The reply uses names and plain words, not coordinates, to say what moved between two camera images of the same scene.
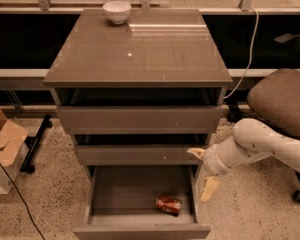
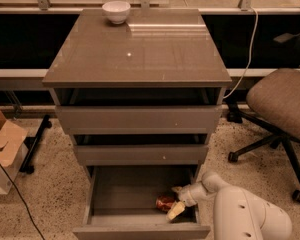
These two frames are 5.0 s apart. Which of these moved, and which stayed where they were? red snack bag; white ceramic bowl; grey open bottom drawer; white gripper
Moved: white gripper
Stayed: white ceramic bowl; red snack bag; grey open bottom drawer
